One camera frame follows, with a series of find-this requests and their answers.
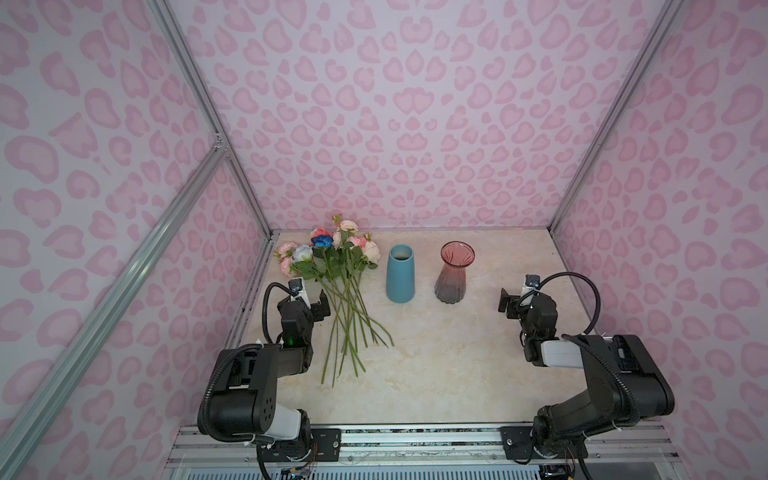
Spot teal ceramic vase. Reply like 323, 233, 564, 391
386, 244, 415, 304

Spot cream white rose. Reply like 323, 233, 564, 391
334, 236, 393, 349

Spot pink glass vase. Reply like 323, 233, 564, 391
434, 241, 476, 304

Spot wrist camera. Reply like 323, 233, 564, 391
288, 277, 311, 307
521, 274, 541, 297

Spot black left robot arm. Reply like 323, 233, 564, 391
197, 293, 331, 460

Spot left corner aluminium post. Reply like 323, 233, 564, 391
147, 0, 273, 239

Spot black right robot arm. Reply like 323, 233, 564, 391
498, 290, 675, 465

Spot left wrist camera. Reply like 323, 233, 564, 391
288, 277, 311, 307

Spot small pink spray roses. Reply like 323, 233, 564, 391
277, 242, 314, 376

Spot corner aluminium post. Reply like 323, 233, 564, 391
547, 0, 688, 238
147, 0, 273, 239

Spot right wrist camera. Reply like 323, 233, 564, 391
521, 274, 541, 297

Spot right corner aluminium post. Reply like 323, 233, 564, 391
547, 0, 688, 238

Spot diagonal aluminium frame bar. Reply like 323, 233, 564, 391
1, 146, 227, 479

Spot pink cream spray roses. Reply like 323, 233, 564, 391
332, 215, 362, 337

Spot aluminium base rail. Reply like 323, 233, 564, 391
161, 421, 687, 479

